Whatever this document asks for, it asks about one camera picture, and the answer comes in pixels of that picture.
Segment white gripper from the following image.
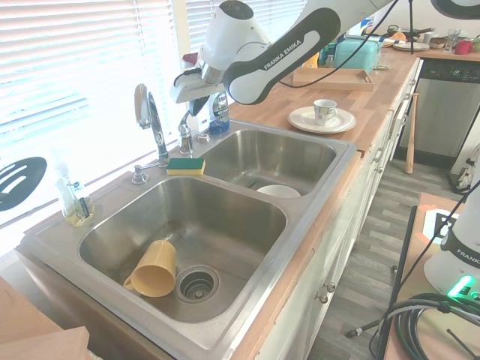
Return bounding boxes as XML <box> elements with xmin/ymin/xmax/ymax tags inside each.
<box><xmin>170</xmin><ymin>66</ymin><xmax>227</xmax><ymax>118</ymax></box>

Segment chrome faucet lever handle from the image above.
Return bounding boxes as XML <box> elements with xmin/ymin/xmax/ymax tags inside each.
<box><xmin>178</xmin><ymin>111</ymin><xmax>197</xmax><ymax>155</ymax></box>

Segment chrome gooseneck faucet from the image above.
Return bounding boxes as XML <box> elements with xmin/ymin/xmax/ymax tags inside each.
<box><xmin>133</xmin><ymin>83</ymin><xmax>172</xmax><ymax>168</ymax></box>

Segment blue Dawn dish soap bottle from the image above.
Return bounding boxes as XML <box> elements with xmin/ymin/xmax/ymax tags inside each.
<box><xmin>208</xmin><ymin>89</ymin><xmax>231</xmax><ymax>135</ymax></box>

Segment yellow and green sponge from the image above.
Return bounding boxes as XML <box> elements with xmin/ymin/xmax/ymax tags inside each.
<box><xmin>166</xmin><ymin>157</ymin><xmax>206</xmax><ymax>176</ymax></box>

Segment white window blind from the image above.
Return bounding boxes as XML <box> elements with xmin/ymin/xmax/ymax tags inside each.
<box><xmin>0</xmin><ymin>0</ymin><xmax>178</xmax><ymax>228</ymax></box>
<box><xmin>185</xmin><ymin>0</ymin><xmax>226</xmax><ymax>65</ymax></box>

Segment white dinner plate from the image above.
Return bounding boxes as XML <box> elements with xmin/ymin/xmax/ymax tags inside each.
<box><xmin>287</xmin><ymin>106</ymin><xmax>356</xmax><ymax>134</ymax></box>

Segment white ceramic bowl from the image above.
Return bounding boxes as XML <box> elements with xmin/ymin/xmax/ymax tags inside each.
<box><xmin>256</xmin><ymin>184</ymin><xmax>302</xmax><ymax>200</ymax></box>

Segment white teacup with plaid band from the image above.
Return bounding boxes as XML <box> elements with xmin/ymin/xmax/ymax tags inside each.
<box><xmin>313</xmin><ymin>99</ymin><xmax>338</xmax><ymax>127</ymax></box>

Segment stainless steel double sink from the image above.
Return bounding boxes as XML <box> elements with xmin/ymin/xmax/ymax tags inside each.
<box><xmin>18</xmin><ymin>118</ymin><xmax>359</xmax><ymax>360</ymax></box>

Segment wooden serving tray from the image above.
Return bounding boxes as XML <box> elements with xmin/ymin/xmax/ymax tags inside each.
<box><xmin>292</xmin><ymin>68</ymin><xmax>375</xmax><ymax>92</ymax></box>

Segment clear soap bottle yellow liquid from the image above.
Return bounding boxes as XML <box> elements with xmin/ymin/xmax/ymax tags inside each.
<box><xmin>55</xmin><ymin>160</ymin><xmax>95</xmax><ymax>228</ymax></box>

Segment teal toaster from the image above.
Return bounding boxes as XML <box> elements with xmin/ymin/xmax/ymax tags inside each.
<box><xmin>335</xmin><ymin>36</ymin><xmax>383</xmax><ymax>74</ymax></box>

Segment yellow plastic cup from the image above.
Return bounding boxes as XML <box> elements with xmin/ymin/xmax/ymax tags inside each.
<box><xmin>123</xmin><ymin>239</ymin><xmax>178</xmax><ymax>299</ymax></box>

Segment metal sink drain strainer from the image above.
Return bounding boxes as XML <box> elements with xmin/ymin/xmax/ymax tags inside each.
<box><xmin>175</xmin><ymin>265</ymin><xmax>221</xmax><ymax>302</ymax></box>

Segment black slotted spatula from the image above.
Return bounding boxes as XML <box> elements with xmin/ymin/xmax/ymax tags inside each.
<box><xmin>0</xmin><ymin>156</ymin><xmax>49</xmax><ymax>213</ymax></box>

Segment white kitchen cabinet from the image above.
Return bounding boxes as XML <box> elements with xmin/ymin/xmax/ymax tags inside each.
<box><xmin>239</xmin><ymin>55</ymin><xmax>425</xmax><ymax>360</ymax></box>

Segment wooden baseball bat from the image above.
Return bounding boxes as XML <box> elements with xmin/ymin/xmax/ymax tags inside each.
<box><xmin>404</xmin><ymin>91</ymin><xmax>419</xmax><ymax>175</ymax></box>

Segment stack of white plates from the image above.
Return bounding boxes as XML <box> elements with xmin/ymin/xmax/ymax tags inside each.
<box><xmin>391</xmin><ymin>41</ymin><xmax>431</xmax><ymax>53</ymax></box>

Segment black tripod pole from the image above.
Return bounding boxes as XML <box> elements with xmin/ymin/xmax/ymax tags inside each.
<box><xmin>406</xmin><ymin>0</ymin><xmax>416</xmax><ymax>54</ymax></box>

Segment stainless steel dishwasher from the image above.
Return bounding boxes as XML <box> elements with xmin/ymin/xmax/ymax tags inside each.
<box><xmin>397</xmin><ymin>58</ymin><xmax>480</xmax><ymax>159</ymax></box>

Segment clear drinking glass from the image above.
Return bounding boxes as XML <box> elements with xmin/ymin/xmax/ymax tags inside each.
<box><xmin>445</xmin><ymin>28</ymin><xmax>461</xmax><ymax>53</ymax></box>

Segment black and white marker sheet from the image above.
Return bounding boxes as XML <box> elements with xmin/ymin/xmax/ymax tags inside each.
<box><xmin>422</xmin><ymin>208</ymin><xmax>463</xmax><ymax>245</ymax></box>

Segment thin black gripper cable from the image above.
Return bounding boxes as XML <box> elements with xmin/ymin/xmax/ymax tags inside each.
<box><xmin>279</xmin><ymin>0</ymin><xmax>401</xmax><ymax>88</ymax></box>

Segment black camera stand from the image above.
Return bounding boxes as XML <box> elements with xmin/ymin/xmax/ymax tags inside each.
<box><xmin>346</xmin><ymin>205</ymin><xmax>419</xmax><ymax>360</ymax></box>

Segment coiled cable bundle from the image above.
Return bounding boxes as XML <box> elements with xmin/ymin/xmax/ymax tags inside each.
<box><xmin>388</xmin><ymin>292</ymin><xmax>480</xmax><ymax>360</ymax></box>

